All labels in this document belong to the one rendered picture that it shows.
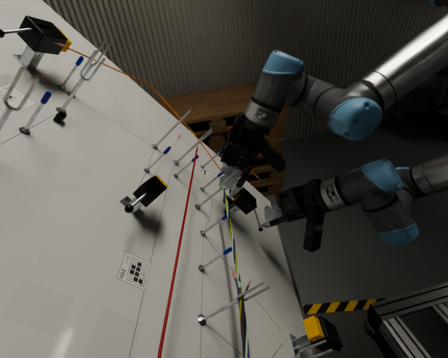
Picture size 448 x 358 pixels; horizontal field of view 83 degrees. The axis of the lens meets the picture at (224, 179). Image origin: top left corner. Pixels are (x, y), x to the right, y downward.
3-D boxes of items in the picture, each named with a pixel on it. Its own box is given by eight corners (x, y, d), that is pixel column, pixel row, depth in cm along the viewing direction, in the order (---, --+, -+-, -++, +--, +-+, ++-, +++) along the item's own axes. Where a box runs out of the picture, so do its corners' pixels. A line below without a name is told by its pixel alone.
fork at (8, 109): (-4, 153, 34) (44, 76, 29) (-12, 160, 33) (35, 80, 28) (-20, 144, 34) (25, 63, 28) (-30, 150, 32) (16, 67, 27)
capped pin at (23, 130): (31, 135, 40) (57, 96, 37) (20, 134, 39) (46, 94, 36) (27, 128, 41) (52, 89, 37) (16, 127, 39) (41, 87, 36)
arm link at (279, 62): (315, 66, 51) (280, 50, 48) (289, 116, 56) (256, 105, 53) (299, 60, 57) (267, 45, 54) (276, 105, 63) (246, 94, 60)
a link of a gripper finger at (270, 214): (257, 210, 77) (281, 200, 71) (264, 229, 75) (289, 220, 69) (251, 211, 75) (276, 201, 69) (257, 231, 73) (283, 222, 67)
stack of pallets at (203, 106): (262, 153, 325) (259, 80, 275) (286, 192, 254) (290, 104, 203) (163, 170, 315) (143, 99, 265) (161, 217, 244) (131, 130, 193)
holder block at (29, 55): (-31, 50, 41) (-11, 3, 38) (30, 57, 52) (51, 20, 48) (-9, 72, 42) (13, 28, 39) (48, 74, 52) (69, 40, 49)
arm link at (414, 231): (425, 215, 59) (402, 177, 58) (420, 248, 52) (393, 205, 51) (389, 221, 65) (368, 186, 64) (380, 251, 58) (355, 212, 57)
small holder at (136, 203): (99, 217, 40) (124, 191, 38) (129, 194, 49) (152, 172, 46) (119, 236, 41) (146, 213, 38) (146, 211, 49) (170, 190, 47)
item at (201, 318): (205, 316, 44) (269, 281, 39) (205, 327, 43) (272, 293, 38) (197, 312, 43) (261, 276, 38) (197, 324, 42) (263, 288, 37)
